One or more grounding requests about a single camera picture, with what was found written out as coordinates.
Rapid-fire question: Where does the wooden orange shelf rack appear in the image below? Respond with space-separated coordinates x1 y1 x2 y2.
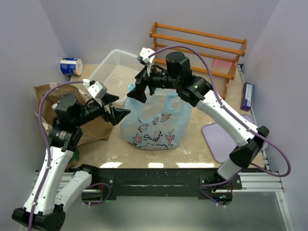
149 22 247 99

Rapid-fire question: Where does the green plastic bag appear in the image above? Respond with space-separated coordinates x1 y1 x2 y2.
65 149 79 169

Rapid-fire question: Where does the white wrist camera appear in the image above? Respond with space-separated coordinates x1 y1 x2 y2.
82 79 107 106
137 48 155 76

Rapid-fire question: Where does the white plastic basket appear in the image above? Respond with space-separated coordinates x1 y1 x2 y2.
89 50 144 108

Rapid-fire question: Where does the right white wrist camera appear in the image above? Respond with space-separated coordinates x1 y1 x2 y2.
137 48 155 76

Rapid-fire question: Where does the purple box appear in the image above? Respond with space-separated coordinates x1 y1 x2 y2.
240 82 254 111

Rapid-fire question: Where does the purple cable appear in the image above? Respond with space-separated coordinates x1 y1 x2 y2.
148 45 292 207
26 80 90 231

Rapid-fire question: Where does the black base frame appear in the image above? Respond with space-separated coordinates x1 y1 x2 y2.
78 164 242 205

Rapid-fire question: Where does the blue white paper roll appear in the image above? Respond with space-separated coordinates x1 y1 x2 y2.
60 58 83 76

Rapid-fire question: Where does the light blue plastic bag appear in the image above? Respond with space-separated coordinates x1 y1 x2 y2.
120 89 192 151

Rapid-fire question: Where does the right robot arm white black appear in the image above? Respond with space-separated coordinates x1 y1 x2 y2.
127 48 269 185

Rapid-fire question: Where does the lavender plastic tray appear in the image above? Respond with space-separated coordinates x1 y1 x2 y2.
201 114 268 163

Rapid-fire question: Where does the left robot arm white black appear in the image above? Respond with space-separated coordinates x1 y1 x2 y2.
12 93 130 231

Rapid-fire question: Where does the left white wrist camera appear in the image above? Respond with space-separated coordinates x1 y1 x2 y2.
82 79 107 106

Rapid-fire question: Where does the brown paper grocery bag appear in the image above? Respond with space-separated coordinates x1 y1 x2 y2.
34 83 113 145

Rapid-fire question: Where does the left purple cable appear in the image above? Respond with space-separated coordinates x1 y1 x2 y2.
26 80 90 231

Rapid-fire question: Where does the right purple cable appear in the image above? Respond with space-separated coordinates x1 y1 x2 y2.
148 45 292 207

